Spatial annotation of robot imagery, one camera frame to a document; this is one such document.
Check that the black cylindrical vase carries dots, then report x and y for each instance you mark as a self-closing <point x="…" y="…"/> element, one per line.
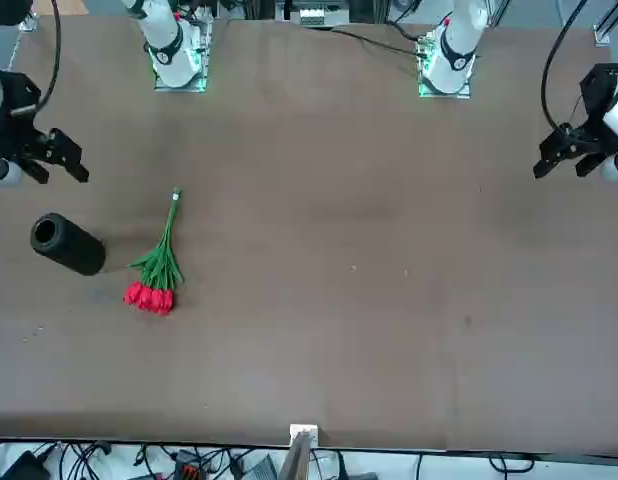
<point x="74" y="250"/>

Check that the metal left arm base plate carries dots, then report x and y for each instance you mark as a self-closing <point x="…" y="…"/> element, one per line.
<point x="423" y="75"/>

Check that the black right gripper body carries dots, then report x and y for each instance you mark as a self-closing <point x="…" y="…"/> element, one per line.
<point x="14" y="125"/>

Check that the grey power strip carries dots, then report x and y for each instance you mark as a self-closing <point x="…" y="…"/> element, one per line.
<point x="311" y="16"/>

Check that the white post bracket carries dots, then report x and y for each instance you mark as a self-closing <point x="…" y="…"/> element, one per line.
<point x="304" y="428"/>

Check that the red tulip bunch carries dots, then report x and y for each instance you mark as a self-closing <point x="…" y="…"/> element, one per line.
<point x="151" y="297"/>

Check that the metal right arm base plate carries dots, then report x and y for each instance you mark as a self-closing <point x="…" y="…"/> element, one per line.
<point x="201" y="60"/>

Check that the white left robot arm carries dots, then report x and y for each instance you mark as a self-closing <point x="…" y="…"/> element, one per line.
<point x="451" y="55"/>

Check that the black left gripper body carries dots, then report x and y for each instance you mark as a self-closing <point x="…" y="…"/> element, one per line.
<point x="599" y="95"/>

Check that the black power adapter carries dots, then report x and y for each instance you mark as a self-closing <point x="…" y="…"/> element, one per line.
<point x="24" y="465"/>

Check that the aluminium camera post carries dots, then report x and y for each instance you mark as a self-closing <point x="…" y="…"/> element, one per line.
<point x="295" y="457"/>

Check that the black device with red connectors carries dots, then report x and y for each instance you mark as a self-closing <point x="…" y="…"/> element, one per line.
<point x="187" y="465"/>

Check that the aluminium rail corner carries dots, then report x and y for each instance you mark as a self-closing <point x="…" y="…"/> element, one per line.
<point x="604" y="30"/>
<point x="28" y="22"/>

